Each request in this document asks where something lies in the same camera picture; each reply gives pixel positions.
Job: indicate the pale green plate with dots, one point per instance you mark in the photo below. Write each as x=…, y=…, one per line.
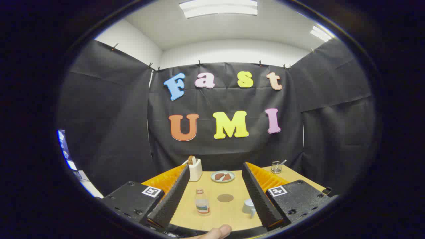
x=213, y=176

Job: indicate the pale blue cup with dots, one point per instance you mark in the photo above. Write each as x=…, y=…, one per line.
x=247, y=206

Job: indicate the large ceiling light panel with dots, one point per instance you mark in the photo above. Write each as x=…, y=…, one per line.
x=219, y=8

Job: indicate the round brown coaster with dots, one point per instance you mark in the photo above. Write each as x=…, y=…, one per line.
x=225, y=198

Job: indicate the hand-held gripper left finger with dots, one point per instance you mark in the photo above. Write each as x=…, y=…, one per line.
x=172, y=196

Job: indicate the clear plastic juice bottle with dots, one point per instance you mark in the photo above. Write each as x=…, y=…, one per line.
x=202, y=204

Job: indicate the white toaster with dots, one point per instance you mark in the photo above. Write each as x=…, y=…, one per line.
x=196, y=172

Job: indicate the small ceiling light panel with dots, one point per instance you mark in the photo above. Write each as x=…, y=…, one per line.
x=320, y=34

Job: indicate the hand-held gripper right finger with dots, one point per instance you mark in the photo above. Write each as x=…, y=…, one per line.
x=259, y=196

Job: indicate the brown meat slice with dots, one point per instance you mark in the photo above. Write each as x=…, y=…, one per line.
x=218, y=176
x=227, y=177

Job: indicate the toast bread slice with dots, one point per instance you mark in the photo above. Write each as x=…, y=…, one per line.
x=191, y=160

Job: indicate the wooden table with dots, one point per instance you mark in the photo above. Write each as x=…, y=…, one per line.
x=215, y=220

